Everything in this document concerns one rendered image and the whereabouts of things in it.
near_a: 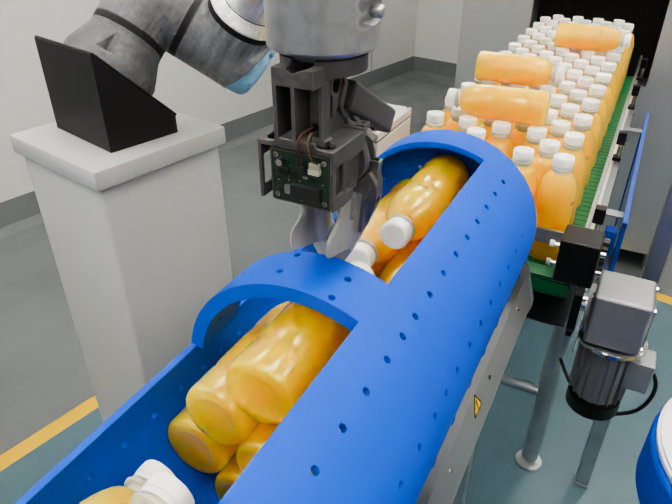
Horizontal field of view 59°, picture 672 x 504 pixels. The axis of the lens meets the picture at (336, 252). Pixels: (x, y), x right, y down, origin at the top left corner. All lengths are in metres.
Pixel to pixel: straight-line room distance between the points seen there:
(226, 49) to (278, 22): 0.82
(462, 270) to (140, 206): 0.78
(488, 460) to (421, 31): 4.61
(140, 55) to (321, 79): 0.85
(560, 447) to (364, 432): 1.69
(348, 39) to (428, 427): 0.33
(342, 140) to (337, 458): 0.24
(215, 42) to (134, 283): 0.53
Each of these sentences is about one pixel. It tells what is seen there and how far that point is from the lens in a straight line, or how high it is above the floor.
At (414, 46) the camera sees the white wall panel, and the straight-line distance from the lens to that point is 6.06.
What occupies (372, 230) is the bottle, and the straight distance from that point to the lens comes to 0.82.
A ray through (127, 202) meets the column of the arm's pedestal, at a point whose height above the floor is 1.01.
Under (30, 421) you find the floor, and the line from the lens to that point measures 2.33.
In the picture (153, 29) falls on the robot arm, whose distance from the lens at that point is 1.30.
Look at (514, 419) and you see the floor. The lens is 2.18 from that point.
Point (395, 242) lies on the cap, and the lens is 0.76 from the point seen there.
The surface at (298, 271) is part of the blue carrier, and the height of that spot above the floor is 1.23.
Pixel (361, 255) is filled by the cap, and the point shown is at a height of 1.12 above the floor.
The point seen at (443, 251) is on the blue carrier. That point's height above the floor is 1.21.
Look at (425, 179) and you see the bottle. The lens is 0.83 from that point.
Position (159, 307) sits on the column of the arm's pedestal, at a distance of 1.39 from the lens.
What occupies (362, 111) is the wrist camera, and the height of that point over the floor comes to 1.38.
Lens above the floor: 1.54
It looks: 32 degrees down
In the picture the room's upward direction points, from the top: straight up
